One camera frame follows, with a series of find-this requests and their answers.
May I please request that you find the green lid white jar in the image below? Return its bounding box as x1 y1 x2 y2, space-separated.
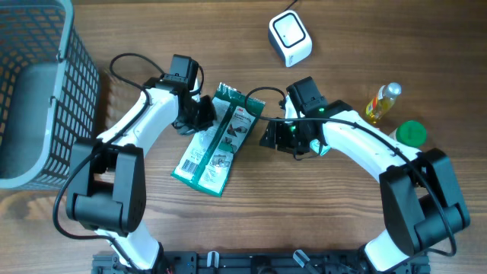
389 120 428 148

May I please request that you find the mint green wipes packet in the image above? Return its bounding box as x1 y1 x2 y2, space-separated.
310 139 331 157

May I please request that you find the white barcode scanner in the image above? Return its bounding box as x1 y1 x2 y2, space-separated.
268 10 313 68

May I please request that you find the yellow liquid small bottle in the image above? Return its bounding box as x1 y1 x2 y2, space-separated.
364 82 402 124

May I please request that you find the grey plastic mesh basket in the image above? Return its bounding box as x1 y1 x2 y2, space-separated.
1 0 100 190

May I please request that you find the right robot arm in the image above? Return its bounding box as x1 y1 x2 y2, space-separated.
259 77 471 273

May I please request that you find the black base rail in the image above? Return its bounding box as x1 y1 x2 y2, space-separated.
91 250 431 274

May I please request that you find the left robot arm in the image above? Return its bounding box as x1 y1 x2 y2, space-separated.
53 55 216 273

